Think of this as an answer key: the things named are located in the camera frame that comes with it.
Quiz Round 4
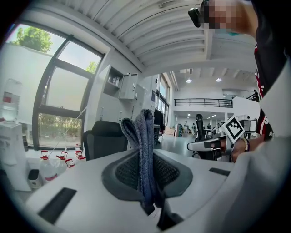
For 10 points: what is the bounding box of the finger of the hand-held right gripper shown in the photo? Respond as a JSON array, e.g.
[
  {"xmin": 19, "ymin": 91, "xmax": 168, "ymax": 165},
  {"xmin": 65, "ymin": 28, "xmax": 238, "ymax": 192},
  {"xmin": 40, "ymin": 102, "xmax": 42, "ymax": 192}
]
[{"xmin": 186, "ymin": 135, "xmax": 228, "ymax": 152}]

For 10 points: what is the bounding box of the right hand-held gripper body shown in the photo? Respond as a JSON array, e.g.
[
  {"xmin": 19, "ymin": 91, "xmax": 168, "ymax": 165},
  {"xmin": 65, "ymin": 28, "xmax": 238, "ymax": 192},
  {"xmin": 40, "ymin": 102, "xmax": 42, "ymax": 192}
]
[{"xmin": 218, "ymin": 115, "xmax": 246, "ymax": 162}]

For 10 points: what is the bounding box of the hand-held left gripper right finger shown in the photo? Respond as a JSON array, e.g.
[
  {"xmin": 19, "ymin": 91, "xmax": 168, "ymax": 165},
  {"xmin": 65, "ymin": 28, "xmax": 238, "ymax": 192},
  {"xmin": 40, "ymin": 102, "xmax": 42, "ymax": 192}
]
[{"xmin": 152, "ymin": 149, "xmax": 235, "ymax": 232}]

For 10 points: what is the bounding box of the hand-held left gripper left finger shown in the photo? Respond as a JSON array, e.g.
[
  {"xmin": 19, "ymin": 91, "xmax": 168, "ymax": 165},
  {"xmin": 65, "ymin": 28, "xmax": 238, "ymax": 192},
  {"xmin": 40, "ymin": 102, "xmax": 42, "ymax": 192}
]
[{"xmin": 25, "ymin": 149, "xmax": 157, "ymax": 233}]

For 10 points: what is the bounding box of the grey-blue cloth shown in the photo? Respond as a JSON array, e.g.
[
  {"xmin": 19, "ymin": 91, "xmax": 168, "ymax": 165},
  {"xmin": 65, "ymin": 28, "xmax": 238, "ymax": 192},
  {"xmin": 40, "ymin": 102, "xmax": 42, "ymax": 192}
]
[{"xmin": 120, "ymin": 108, "xmax": 165, "ymax": 216}]

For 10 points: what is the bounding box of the person's right forearm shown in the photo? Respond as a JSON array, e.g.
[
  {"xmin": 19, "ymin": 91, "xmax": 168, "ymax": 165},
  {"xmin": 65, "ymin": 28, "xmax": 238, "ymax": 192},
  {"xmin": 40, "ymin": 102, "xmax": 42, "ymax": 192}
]
[{"xmin": 231, "ymin": 136, "xmax": 265, "ymax": 161}]

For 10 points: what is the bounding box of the black balcony railing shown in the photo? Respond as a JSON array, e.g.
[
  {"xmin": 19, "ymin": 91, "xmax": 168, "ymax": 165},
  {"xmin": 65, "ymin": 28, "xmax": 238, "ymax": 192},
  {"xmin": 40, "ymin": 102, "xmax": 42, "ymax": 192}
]
[{"xmin": 173, "ymin": 98, "xmax": 234, "ymax": 108}]

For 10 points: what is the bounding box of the white trash bin black liner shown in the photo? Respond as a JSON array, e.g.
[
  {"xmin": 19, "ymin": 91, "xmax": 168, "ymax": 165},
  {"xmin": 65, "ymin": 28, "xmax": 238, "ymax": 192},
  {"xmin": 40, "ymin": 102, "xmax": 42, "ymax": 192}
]
[{"xmin": 27, "ymin": 168, "xmax": 43, "ymax": 188}]

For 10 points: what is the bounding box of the black chair headrest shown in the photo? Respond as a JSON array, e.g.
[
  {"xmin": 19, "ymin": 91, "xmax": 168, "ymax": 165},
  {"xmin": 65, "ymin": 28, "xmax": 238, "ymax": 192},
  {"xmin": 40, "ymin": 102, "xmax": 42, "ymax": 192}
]
[{"xmin": 90, "ymin": 120, "xmax": 128, "ymax": 146}]

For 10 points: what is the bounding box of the person's black red shirt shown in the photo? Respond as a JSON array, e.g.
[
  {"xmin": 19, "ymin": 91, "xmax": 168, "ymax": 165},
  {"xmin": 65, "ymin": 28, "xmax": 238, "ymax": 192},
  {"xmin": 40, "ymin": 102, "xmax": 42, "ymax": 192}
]
[{"xmin": 253, "ymin": 0, "xmax": 287, "ymax": 142}]

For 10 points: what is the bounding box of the grey metal locker cabinet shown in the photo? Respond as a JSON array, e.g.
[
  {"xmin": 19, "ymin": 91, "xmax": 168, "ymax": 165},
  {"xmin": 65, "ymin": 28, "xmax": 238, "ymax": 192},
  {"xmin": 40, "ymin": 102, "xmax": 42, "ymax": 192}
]
[{"xmin": 87, "ymin": 66, "xmax": 146, "ymax": 137}]

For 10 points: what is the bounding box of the white water dispenser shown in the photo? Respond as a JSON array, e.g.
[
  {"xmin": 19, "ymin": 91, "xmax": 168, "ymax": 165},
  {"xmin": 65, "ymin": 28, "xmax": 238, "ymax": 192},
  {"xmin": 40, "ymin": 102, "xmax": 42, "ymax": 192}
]
[{"xmin": 0, "ymin": 121, "xmax": 32, "ymax": 192}]

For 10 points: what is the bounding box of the grey locker door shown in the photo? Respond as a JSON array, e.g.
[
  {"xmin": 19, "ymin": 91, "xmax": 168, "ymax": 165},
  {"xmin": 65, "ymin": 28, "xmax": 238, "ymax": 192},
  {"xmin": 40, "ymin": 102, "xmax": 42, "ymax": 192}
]
[{"xmin": 118, "ymin": 72, "xmax": 139, "ymax": 100}]

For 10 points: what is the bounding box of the black framed window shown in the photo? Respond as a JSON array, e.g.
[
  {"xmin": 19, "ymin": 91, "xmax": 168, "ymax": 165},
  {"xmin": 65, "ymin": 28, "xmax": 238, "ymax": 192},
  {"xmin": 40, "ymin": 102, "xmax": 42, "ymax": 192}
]
[{"xmin": 4, "ymin": 23, "xmax": 105, "ymax": 151}]

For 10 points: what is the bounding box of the large water bottle red label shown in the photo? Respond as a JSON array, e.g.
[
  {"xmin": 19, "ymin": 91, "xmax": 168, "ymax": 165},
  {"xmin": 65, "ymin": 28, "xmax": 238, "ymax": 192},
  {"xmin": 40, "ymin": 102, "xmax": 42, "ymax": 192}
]
[{"xmin": 0, "ymin": 78, "xmax": 23, "ymax": 124}]

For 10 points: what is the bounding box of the person's head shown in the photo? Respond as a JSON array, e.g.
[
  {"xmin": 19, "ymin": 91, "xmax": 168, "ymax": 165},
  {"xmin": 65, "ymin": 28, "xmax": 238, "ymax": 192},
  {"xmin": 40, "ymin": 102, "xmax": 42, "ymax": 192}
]
[{"xmin": 201, "ymin": 0, "xmax": 259, "ymax": 37}]

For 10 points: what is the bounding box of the white window cord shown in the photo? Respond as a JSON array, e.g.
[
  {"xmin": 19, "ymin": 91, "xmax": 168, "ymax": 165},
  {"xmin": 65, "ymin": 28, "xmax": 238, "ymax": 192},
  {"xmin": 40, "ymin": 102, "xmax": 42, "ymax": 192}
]
[{"xmin": 53, "ymin": 106, "xmax": 88, "ymax": 151}]

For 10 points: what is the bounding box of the black head-mounted camera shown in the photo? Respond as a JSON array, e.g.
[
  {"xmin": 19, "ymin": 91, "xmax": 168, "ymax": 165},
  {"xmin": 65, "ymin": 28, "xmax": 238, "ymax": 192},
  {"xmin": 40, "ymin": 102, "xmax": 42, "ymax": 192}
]
[{"xmin": 187, "ymin": 6, "xmax": 203, "ymax": 29}]

